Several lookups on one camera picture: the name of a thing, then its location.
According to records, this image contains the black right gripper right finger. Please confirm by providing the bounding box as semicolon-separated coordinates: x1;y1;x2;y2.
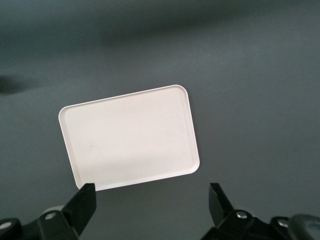
202;182;273;240

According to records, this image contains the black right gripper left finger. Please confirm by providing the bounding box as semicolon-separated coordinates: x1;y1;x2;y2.
24;182;97;240

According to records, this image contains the white rectangular plastic tray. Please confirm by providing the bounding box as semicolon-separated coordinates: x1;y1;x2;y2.
58;84;202;192

